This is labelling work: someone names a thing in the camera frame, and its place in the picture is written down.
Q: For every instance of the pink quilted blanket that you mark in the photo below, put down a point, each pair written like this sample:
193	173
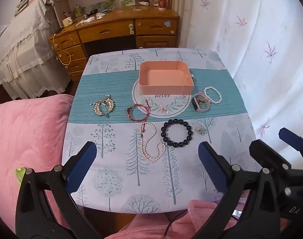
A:
29	134

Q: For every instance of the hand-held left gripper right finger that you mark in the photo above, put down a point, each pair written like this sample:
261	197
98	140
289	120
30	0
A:
212	165

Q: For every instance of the wooden bookshelf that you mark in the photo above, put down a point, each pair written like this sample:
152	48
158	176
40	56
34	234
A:
58	11

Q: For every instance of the tree-printed tablecloth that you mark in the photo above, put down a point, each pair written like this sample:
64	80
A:
111	92

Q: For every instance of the pale cartoon sticker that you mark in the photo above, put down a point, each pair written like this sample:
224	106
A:
131	28

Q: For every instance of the cloth-covered piano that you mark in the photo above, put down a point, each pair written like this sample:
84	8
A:
24	44

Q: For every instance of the white leaf-print curtain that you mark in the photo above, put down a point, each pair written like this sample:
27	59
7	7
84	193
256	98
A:
253	29

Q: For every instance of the red floral paper cup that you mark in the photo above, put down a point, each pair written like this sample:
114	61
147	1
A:
162	1

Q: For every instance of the small flower earrings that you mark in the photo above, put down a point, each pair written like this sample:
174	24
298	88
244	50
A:
200	130

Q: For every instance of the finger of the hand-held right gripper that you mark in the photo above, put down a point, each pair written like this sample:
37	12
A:
263	153
292	138

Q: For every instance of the green picture cards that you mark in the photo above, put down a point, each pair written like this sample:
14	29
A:
109	3

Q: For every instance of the stack of books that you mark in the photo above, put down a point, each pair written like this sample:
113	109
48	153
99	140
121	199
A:
29	3

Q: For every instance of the green plastic wrapper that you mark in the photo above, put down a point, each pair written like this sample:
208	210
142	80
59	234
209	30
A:
20	175

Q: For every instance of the round white wreath mat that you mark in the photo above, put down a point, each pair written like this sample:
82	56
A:
172	104

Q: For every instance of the white tube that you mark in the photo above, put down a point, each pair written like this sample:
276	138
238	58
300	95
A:
143	3

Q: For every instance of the blue sticker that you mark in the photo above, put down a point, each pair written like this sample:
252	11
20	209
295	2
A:
167	24

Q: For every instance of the pink box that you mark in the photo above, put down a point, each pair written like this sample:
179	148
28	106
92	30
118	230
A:
166	89

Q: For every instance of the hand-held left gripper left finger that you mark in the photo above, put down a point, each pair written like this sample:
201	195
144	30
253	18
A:
81	165

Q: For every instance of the cream mug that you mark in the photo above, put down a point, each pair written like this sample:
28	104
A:
67	22

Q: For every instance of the wooden desk with drawers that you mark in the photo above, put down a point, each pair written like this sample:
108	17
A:
106	31

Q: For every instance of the pale pink smart watch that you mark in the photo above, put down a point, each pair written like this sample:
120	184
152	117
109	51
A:
201	103

